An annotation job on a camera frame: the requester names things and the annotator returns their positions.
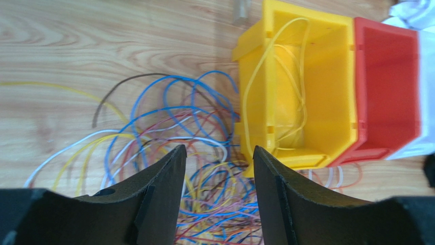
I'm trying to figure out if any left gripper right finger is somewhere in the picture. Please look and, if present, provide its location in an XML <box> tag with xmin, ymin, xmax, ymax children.
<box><xmin>253</xmin><ymin>146</ymin><xmax>434</xmax><ymax>244</ymax></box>

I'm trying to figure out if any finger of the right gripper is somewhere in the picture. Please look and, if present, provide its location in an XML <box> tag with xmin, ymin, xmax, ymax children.
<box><xmin>423</xmin><ymin>158</ymin><xmax>434</xmax><ymax>188</ymax></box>

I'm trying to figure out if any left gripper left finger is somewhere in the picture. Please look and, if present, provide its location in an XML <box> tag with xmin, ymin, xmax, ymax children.
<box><xmin>1</xmin><ymin>145</ymin><xmax>186</xmax><ymax>244</ymax></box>

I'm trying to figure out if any coloured cable pile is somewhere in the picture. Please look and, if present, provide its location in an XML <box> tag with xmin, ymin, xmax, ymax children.
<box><xmin>0</xmin><ymin>70</ymin><xmax>363</xmax><ymax>245</ymax></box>

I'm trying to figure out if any yellow cable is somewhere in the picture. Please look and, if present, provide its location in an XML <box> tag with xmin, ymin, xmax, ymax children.
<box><xmin>241</xmin><ymin>17</ymin><xmax>311</xmax><ymax>160</ymax></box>

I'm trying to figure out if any white plastic bin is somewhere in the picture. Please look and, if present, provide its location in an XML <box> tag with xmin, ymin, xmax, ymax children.
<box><xmin>384</xmin><ymin>17</ymin><xmax>434</xmax><ymax>160</ymax></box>

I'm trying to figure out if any red plastic bin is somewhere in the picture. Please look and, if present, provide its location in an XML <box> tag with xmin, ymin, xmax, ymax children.
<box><xmin>331</xmin><ymin>17</ymin><xmax>421</xmax><ymax>166</ymax></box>

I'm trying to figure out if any white motorcycle tank top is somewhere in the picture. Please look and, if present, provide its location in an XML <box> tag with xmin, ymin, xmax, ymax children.
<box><xmin>383</xmin><ymin>0</ymin><xmax>434</xmax><ymax>30</ymax></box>

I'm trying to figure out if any yellow plastic bin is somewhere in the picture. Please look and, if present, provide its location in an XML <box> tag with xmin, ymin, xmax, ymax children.
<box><xmin>232</xmin><ymin>1</ymin><xmax>358</xmax><ymax>177</ymax></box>

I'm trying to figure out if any wooden stand pole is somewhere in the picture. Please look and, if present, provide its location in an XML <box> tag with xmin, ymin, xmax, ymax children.
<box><xmin>233</xmin><ymin>0</ymin><xmax>251</xmax><ymax>26</ymax></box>

